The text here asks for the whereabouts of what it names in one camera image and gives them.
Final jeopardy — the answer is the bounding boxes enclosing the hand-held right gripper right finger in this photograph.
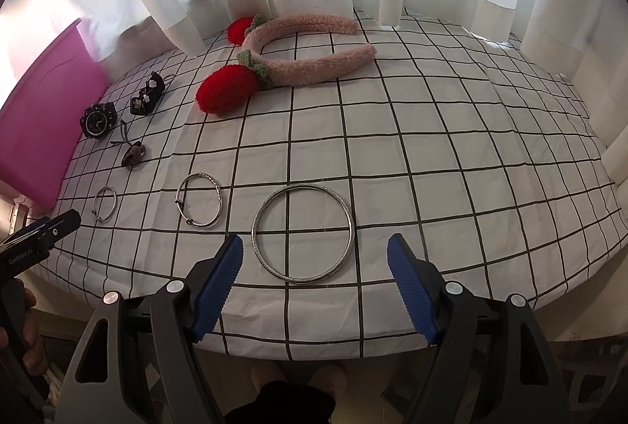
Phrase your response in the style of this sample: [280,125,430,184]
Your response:
[387,232,572,424]

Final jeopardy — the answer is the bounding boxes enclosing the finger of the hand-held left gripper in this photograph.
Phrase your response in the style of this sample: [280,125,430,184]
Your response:
[10,209,82,253]

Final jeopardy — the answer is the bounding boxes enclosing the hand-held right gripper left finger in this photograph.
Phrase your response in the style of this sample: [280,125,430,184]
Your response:
[55,235,245,424]

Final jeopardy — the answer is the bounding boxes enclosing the small silver bracelet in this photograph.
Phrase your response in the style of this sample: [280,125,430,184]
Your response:
[92,186,119,223]

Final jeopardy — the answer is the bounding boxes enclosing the medium textured silver bracelet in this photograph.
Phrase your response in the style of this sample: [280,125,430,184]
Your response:
[175,172,223,227]

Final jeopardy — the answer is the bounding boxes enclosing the black hair tie with charm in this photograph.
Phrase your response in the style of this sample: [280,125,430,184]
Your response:
[122,140,147,170]

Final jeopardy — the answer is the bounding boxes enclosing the thin dark hairpin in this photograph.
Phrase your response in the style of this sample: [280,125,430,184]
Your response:
[109,120,143,146]

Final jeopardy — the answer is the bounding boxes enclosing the pink plastic basin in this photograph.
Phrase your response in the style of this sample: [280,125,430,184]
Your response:
[0,18,110,211]

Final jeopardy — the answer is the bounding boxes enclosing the pink fluffy strawberry headband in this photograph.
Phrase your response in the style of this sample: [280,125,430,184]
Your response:
[195,13,378,115]

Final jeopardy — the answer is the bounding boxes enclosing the person's left hand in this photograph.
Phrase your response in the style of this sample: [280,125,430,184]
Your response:
[0,287,51,378]

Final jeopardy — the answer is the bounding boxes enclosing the black wristwatch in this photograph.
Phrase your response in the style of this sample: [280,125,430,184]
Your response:
[80,102,119,140]

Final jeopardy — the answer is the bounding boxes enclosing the fluffy pink slipper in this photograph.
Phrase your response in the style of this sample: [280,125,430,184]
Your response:
[307,362,348,398]

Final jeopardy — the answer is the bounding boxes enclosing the dark trouser leg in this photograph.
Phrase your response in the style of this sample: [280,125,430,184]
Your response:
[223,380,337,424]

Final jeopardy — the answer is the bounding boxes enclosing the black hair clip white flowers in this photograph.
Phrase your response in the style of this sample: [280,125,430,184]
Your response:
[130,71,168,117]

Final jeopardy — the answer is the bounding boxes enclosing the large silver ring bangle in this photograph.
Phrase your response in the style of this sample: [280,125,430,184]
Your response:
[251,183,355,283]

